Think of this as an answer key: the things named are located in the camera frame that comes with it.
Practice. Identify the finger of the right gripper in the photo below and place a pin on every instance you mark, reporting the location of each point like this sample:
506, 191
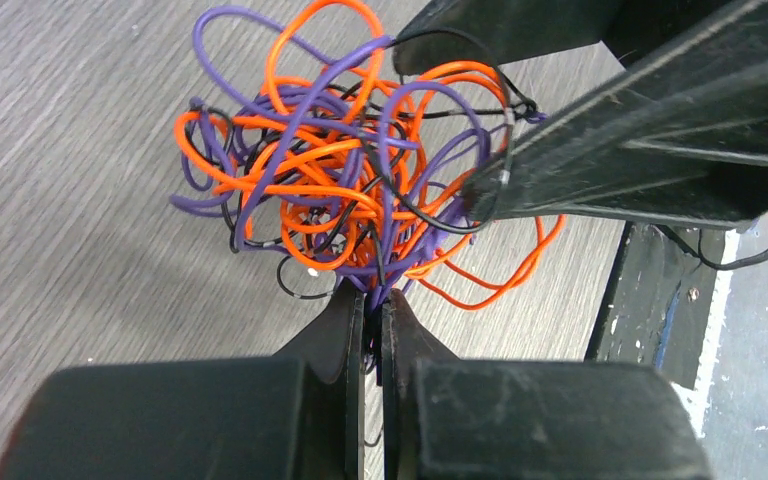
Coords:
679, 137
512, 30

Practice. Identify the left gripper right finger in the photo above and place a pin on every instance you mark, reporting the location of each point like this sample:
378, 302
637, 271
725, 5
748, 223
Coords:
450, 418

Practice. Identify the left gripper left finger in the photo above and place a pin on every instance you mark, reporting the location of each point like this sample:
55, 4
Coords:
296, 414

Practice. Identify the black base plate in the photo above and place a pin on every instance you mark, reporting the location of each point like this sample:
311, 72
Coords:
698, 326

